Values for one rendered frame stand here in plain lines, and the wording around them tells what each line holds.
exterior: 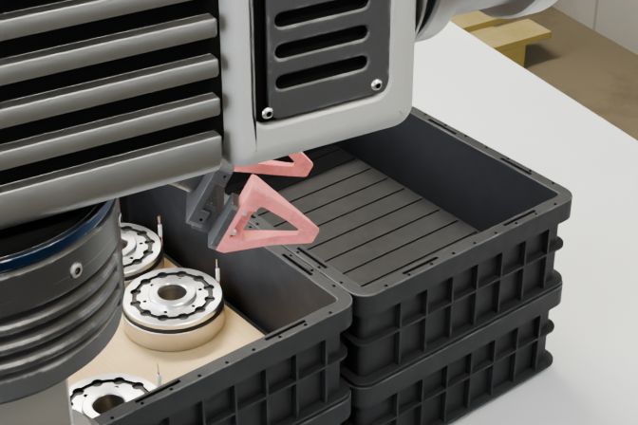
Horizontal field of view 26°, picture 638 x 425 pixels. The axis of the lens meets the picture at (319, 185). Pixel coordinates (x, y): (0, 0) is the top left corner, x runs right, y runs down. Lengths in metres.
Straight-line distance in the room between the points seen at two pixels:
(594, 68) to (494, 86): 1.72
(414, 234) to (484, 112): 0.57
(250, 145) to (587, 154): 1.45
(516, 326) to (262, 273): 0.29
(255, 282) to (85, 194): 0.83
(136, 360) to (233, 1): 0.85
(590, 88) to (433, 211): 2.20
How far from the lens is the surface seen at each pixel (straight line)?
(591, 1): 4.10
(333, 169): 1.69
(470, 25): 3.87
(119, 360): 1.39
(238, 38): 0.57
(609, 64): 3.93
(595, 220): 1.86
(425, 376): 1.41
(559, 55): 3.95
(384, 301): 1.30
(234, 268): 1.42
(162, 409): 1.19
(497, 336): 1.47
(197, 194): 1.10
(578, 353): 1.62
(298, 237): 1.10
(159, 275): 1.45
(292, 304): 1.35
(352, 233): 1.56
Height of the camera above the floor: 1.68
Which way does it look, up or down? 31 degrees down
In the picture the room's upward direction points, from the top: straight up
